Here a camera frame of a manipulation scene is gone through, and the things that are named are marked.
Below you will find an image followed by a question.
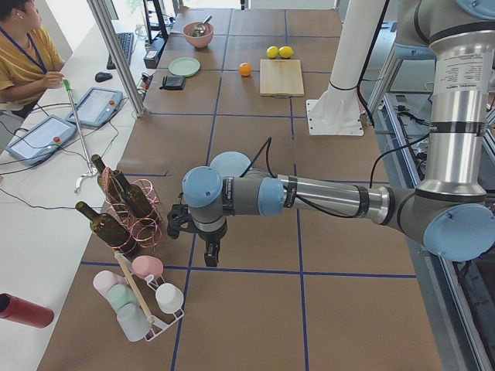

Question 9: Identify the mint green cup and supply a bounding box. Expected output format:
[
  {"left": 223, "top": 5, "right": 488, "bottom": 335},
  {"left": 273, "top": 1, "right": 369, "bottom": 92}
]
[{"left": 105, "top": 284, "right": 134, "bottom": 312}]

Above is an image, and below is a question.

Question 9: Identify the orange fruit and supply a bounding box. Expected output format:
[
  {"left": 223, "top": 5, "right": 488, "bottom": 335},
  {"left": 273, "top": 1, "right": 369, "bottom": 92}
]
[{"left": 238, "top": 63, "right": 252, "bottom": 77}]

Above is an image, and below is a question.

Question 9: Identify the pale blue cup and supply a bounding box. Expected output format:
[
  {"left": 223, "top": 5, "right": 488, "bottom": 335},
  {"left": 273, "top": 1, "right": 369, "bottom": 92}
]
[{"left": 117, "top": 303, "right": 152, "bottom": 342}]

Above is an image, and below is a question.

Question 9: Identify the pale pink cup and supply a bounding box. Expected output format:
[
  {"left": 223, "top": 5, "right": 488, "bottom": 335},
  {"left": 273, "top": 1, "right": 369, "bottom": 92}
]
[{"left": 93, "top": 271, "right": 127, "bottom": 298}]

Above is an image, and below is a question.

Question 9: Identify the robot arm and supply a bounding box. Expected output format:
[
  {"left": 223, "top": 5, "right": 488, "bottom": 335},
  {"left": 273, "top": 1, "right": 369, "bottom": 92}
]
[{"left": 183, "top": 1, "right": 494, "bottom": 267}]

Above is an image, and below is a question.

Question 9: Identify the bamboo cutting board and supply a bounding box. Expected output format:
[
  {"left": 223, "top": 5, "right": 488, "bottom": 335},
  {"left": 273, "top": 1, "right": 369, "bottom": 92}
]
[{"left": 260, "top": 59, "right": 305, "bottom": 97}]

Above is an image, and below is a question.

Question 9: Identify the teach pendant tablet far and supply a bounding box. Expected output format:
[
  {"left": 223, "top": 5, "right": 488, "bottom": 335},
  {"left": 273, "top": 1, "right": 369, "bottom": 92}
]
[{"left": 75, "top": 87, "right": 123, "bottom": 128}]

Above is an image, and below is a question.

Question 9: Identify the metal scoop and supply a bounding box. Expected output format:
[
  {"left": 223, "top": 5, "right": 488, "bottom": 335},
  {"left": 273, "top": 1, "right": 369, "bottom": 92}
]
[{"left": 190, "top": 15, "right": 213, "bottom": 37}]

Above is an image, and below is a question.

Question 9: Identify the white wire cup rack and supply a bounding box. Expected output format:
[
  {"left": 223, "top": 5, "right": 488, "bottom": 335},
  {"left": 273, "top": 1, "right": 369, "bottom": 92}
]
[{"left": 106, "top": 254, "right": 184, "bottom": 342}]

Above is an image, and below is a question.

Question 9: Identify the black keyboard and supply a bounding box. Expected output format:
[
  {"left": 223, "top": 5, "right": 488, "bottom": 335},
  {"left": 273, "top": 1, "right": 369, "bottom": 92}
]
[{"left": 106, "top": 32, "right": 134, "bottom": 70}]

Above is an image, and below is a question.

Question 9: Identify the green plate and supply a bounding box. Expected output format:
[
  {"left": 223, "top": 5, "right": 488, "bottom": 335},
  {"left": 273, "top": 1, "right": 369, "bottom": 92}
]
[{"left": 169, "top": 57, "right": 201, "bottom": 77}]

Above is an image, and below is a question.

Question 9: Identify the wooden cup rack handle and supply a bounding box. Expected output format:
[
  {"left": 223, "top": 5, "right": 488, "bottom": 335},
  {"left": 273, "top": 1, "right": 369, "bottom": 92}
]
[{"left": 114, "top": 252, "right": 155, "bottom": 324}]

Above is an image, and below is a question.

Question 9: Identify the teach pendant tablet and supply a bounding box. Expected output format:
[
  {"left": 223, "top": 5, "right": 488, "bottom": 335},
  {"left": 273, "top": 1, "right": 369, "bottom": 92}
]
[
  {"left": 6, "top": 115, "right": 77, "bottom": 165},
  {"left": 75, "top": 87, "right": 123, "bottom": 128}
]

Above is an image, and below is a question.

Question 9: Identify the teach pendant tablet near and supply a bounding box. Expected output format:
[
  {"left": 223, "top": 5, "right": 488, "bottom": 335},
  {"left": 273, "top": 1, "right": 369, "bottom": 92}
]
[{"left": 6, "top": 115, "right": 77, "bottom": 165}]

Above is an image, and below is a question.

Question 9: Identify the black computer mouse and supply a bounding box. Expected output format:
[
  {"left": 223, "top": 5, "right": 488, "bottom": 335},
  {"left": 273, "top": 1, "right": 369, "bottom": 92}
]
[{"left": 94, "top": 72, "right": 113, "bottom": 83}]

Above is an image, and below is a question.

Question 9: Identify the white camera stand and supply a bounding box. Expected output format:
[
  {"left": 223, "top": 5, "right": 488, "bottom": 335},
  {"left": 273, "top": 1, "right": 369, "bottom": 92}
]
[{"left": 306, "top": 0, "right": 388, "bottom": 136}]

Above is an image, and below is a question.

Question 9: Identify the person in yellow shirt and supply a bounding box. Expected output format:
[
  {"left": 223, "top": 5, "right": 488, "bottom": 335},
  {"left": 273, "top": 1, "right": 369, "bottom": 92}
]
[{"left": 1, "top": 1, "right": 64, "bottom": 117}]

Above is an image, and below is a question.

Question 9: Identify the dark green wine bottle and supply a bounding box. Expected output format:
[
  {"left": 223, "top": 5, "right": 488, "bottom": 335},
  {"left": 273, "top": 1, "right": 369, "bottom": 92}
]
[
  {"left": 90, "top": 154, "right": 121, "bottom": 204},
  {"left": 113, "top": 169, "right": 160, "bottom": 225},
  {"left": 75, "top": 201, "right": 140, "bottom": 257}
]

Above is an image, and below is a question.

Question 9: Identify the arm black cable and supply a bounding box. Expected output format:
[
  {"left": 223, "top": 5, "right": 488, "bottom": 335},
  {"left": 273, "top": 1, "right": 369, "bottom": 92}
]
[{"left": 241, "top": 135, "right": 436, "bottom": 220}]

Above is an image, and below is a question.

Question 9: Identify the aluminium frame post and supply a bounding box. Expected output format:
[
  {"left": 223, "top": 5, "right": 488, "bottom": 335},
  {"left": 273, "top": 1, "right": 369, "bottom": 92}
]
[{"left": 87, "top": 0, "right": 145, "bottom": 117}]

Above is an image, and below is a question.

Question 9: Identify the grabber stick green handle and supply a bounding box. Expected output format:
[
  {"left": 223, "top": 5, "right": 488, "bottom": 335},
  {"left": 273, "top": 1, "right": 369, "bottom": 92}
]
[{"left": 63, "top": 79, "right": 97, "bottom": 194}]

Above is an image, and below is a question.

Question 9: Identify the yellow lemon far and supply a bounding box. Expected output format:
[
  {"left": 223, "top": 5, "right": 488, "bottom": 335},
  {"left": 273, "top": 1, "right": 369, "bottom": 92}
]
[{"left": 266, "top": 46, "right": 279, "bottom": 60}]

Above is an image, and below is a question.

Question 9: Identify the pink bowl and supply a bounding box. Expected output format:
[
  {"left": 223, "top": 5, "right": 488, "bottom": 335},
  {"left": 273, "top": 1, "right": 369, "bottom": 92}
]
[{"left": 183, "top": 22, "right": 213, "bottom": 49}]

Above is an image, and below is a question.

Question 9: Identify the red thermos bottle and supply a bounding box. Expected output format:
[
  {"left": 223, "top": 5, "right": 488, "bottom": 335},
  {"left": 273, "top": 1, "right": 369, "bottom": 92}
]
[{"left": 1, "top": 293, "right": 54, "bottom": 328}]

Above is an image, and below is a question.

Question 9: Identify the white cup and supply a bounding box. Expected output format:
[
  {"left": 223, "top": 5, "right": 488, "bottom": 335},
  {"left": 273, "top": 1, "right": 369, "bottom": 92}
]
[{"left": 155, "top": 283, "right": 184, "bottom": 314}]

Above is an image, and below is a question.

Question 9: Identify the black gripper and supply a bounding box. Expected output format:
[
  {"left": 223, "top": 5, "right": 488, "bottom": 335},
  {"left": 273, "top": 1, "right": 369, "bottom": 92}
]
[{"left": 193, "top": 220, "right": 227, "bottom": 267}]

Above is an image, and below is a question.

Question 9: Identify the dark grey folded cloth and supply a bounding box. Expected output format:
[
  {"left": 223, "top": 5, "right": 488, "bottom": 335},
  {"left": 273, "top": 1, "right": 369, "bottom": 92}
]
[{"left": 159, "top": 75, "right": 186, "bottom": 90}]

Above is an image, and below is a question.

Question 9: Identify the copper wire bottle rack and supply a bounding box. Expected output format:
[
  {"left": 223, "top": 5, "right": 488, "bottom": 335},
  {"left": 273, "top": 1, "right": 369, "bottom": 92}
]
[{"left": 105, "top": 179, "right": 163, "bottom": 251}]

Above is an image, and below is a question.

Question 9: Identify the yellow lemon near board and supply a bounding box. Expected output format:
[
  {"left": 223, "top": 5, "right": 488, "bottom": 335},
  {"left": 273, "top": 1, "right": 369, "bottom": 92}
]
[{"left": 278, "top": 46, "right": 294, "bottom": 59}]

